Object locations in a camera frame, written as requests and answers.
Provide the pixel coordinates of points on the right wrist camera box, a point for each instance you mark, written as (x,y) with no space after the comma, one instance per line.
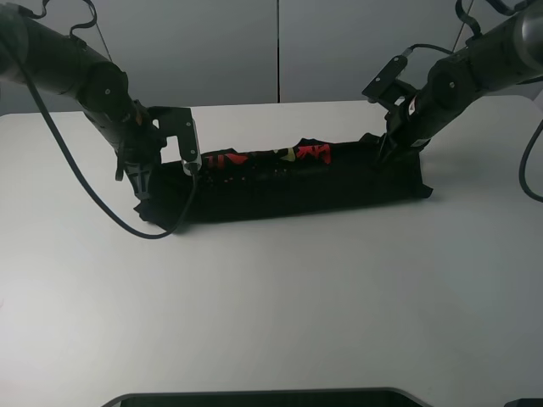
(386,88)

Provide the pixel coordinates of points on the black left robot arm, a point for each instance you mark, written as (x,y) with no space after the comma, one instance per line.
(67,66)

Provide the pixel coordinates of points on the dark object bottom right corner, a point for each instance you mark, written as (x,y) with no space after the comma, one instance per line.
(525,402)

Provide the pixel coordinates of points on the black robot base front edge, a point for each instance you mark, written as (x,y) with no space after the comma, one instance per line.
(379,396)

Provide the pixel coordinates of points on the black printed t-shirt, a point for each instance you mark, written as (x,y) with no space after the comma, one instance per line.
(312,176)

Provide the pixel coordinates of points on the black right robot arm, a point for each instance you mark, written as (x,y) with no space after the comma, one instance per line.
(508,55)

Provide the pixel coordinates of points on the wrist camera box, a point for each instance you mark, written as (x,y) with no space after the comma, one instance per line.
(386,88)
(179,123)

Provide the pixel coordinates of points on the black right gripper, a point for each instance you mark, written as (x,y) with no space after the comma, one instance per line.
(407,127)

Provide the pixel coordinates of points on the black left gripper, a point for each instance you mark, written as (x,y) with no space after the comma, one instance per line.
(139,145)

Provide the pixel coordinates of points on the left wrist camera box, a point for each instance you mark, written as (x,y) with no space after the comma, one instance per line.
(179,123)

